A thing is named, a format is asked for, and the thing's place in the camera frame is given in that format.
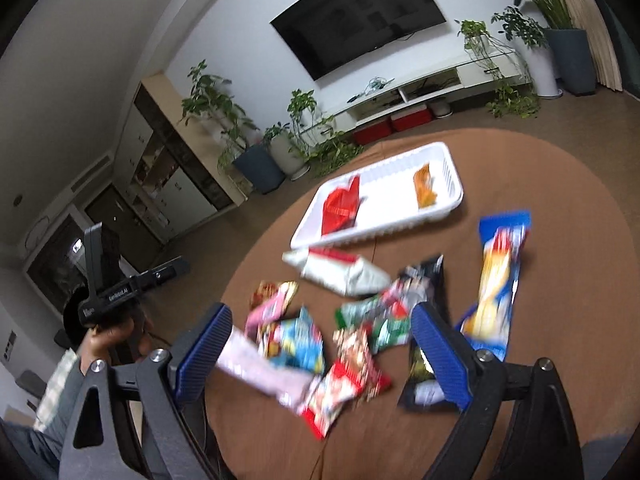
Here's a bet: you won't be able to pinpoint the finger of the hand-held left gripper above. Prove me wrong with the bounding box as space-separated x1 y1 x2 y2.
142 256 191 288

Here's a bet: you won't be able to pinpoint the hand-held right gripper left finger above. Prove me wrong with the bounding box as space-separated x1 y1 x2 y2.
59 302 236 480

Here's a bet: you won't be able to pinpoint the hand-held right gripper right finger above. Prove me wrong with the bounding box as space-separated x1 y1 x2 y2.
410 302 586 480

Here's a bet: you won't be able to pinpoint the pink cartoon snack packet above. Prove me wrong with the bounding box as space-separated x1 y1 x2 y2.
244 287 298 333

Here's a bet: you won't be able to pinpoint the red and gold snack packet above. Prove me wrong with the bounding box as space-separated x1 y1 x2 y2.
250 280 299 311

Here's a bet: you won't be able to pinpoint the white red lychee snack packet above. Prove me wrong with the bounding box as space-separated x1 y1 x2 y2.
296 362 373 441
334 329 392 403

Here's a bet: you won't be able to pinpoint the white and red snack packet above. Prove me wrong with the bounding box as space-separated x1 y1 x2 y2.
282 247 393 297

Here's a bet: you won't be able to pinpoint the white plastic tray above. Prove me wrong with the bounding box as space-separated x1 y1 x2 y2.
291 141 464 251

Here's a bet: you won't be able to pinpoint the person's left forearm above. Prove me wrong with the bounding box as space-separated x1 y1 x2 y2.
47 350 108 461

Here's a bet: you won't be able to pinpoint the person's left hand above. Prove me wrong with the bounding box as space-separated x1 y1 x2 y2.
80 316 151 362

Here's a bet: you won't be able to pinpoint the black snack packet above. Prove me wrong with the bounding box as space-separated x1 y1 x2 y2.
397 254 473 413

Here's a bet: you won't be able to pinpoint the green snack packet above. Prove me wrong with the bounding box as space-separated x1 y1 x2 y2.
334 297 386 332
367 305 416 356

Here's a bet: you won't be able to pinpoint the pale pink snack packet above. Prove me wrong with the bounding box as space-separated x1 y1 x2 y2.
215 326 321 407

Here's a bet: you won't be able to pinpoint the long blue snack packet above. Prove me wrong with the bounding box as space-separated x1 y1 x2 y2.
457 210 532 363

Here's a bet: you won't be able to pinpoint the blue colourful snack packet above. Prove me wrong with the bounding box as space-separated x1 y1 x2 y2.
257 307 327 374

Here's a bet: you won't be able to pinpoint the thin tree in dark pot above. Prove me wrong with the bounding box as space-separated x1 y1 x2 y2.
180 59 287 196

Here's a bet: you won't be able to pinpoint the leafy plant in white pot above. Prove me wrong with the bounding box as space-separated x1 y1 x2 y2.
262 89 337 182

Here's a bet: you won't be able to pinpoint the orange snack packet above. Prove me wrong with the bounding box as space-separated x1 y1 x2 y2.
413 162 441 209

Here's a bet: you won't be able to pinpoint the trailing vine plant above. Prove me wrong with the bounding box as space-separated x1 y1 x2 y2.
306 132 367 179
455 19 542 120

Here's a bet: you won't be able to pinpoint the red storage box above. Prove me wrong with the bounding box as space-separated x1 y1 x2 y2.
390 106 434 133
352 120 394 147

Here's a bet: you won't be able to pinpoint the white television cabinet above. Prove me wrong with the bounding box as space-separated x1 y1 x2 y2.
327 50 532 132

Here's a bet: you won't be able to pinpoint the bushy plant in white pot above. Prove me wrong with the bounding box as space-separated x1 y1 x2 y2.
492 6 564 99

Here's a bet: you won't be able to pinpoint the large-leaf plant in dark pot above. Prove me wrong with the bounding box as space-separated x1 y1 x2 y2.
487 0 599 97

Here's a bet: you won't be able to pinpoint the wooden slat panel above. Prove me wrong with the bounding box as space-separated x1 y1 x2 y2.
545 0 624 93

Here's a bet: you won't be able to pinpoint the wooden wall cupboard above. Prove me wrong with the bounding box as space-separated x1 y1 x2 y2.
112 72 249 242

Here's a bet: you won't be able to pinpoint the cables on cabinet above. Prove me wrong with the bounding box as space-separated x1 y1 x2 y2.
349 76 397 104

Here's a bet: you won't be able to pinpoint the black wall television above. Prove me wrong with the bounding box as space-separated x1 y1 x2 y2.
270 0 447 82

